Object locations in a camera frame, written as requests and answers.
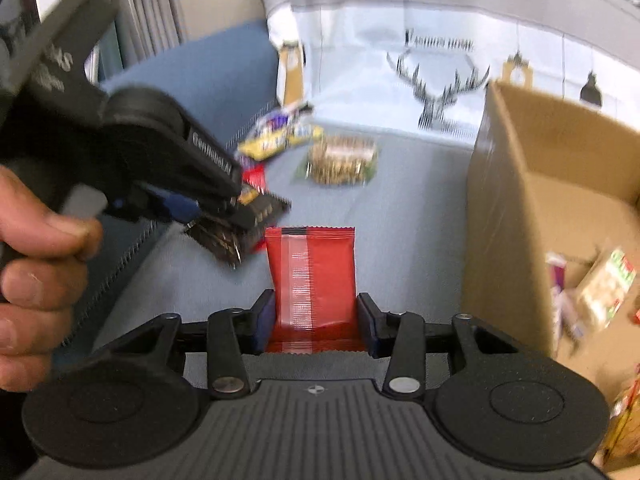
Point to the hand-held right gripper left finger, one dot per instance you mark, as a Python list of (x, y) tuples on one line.
[(262, 320)]

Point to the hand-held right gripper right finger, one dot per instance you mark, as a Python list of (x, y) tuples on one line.
[(367, 320)]

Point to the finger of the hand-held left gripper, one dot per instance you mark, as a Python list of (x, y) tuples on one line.
[(210, 155), (165, 207)]

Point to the dark brown gold snack packet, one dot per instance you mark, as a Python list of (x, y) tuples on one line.
[(270, 207)]

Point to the brown cardboard box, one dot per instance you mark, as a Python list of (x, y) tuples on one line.
[(525, 200)]

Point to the person's left hand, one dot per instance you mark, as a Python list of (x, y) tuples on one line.
[(35, 280)]

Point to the small red snack packet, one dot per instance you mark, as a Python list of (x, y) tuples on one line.
[(255, 177)]

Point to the purple yellow snack packet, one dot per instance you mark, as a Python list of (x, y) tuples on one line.
[(280, 120)]

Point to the blue sofa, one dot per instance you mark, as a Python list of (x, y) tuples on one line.
[(200, 65)]

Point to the grey curtain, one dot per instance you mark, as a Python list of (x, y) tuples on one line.
[(145, 5)]

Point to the grey deer-print sofa cover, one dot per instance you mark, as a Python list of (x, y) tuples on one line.
[(410, 210)]

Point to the clear nut snack packet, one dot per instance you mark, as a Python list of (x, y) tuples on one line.
[(340, 160)]

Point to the white purple snack packet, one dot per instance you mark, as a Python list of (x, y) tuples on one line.
[(562, 290)]

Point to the beige green-red snack packet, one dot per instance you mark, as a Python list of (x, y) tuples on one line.
[(605, 285)]

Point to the yellow green snack packet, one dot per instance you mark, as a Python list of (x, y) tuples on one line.
[(625, 420)]

